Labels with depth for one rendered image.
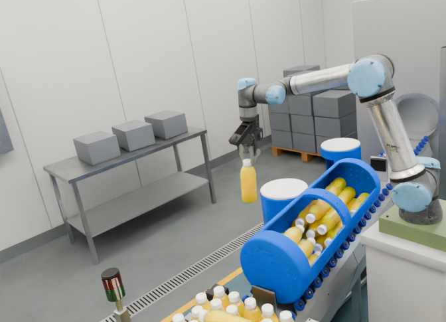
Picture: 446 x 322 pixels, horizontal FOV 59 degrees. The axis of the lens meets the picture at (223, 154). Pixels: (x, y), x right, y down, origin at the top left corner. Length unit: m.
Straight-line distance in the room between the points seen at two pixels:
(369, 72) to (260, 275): 0.85
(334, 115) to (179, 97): 1.99
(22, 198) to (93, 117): 1.14
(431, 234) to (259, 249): 0.61
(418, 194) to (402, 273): 0.37
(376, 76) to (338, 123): 3.82
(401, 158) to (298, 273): 0.53
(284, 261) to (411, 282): 0.48
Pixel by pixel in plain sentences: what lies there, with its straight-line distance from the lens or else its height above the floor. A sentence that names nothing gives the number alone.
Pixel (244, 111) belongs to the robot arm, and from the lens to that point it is 1.62.
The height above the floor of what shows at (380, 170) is 1.01.
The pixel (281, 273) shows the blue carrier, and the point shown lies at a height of 1.10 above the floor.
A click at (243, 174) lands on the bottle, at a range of 1.71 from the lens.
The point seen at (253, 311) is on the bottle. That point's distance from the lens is 1.48.
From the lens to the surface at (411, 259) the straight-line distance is 1.62.
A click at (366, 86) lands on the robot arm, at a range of 1.36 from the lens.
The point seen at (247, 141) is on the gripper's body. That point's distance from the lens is 1.66.
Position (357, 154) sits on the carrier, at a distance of 2.99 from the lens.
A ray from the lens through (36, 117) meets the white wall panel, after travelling 4.54.
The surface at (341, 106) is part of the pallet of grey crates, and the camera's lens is 5.12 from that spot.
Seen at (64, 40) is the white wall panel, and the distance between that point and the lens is 4.64.
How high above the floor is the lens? 2.02
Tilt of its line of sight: 19 degrees down
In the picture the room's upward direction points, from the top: 9 degrees counter-clockwise
